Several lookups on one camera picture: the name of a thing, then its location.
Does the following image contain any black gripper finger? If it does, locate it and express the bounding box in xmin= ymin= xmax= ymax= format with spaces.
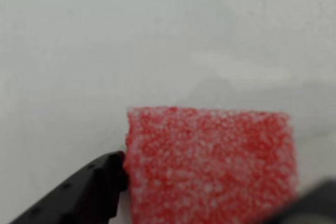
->
xmin=7 ymin=151 xmax=129 ymax=224
xmin=265 ymin=179 xmax=336 ymax=224

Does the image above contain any red foam cube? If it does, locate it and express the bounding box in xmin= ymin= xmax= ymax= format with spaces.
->
xmin=123 ymin=106 xmax=300 ymax=224

